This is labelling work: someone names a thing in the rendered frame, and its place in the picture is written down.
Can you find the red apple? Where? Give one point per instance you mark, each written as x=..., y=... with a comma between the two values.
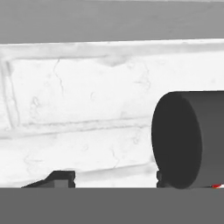
x=217, y=185

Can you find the dark grey cylinder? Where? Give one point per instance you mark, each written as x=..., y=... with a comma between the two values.
x=186, y=140

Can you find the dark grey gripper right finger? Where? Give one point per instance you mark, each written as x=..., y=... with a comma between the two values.
x=159, y=179

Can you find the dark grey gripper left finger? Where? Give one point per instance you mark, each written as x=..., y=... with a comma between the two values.
x=59, y=178

